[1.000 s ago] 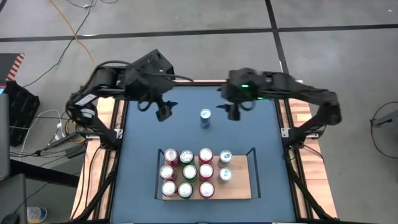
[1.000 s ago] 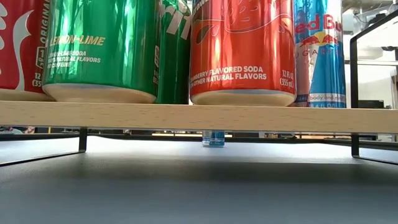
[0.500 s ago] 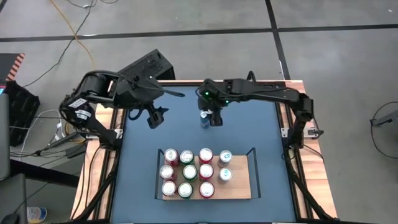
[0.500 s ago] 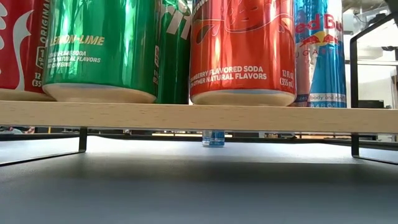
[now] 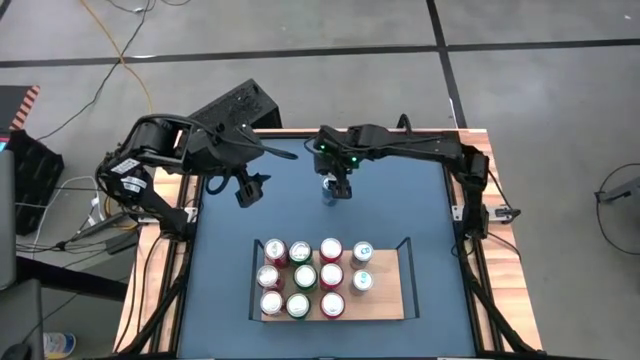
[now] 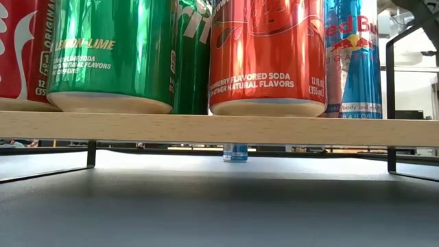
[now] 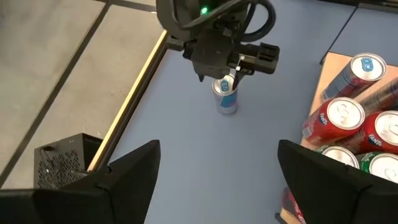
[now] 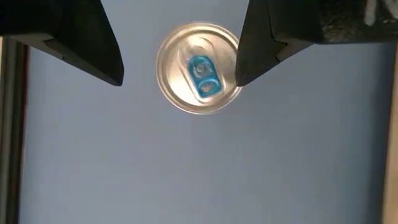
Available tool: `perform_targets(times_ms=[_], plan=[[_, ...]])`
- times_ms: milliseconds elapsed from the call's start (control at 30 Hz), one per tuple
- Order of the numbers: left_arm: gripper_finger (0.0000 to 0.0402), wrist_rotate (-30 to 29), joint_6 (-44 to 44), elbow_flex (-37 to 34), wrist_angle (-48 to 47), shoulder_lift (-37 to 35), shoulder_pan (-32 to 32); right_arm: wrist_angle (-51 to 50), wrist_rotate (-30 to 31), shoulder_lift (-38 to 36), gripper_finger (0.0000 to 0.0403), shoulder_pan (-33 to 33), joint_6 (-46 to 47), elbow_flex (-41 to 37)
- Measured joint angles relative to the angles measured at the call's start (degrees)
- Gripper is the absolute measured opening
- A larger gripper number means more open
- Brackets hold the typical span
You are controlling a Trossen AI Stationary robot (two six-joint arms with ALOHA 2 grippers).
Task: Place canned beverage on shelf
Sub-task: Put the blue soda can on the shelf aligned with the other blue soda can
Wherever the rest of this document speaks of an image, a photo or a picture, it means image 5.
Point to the red Coca-Cola can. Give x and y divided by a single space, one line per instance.
272 302
268 276
275 249

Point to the green Sprite can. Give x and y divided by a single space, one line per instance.
298 305
300 251
305 276

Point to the red Fanta can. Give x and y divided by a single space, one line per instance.
331 274
332 304

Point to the black fabric case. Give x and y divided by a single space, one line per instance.
35 180

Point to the wooden table border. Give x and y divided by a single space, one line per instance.
495 190

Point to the white yellow container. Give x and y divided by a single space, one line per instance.
59 344

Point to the wooden shelf black metal frame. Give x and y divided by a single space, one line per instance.
385 300

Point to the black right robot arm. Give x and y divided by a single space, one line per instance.
415 145

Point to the black curved object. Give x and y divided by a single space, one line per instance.
404 121

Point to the silver mounting bracket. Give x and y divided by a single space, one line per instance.
190 215
457 212

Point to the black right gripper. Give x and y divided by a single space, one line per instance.
335 152

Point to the black power brick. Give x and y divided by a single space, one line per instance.
121 243

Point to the grey flat panel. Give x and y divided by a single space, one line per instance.
6 220

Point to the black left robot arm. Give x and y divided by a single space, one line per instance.
155 207

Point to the red soda can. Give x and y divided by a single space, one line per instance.
331 248

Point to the black floor beam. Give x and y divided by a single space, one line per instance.
70 280

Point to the orange black striped panel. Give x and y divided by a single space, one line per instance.
22 105

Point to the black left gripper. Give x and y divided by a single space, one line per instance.
220 147

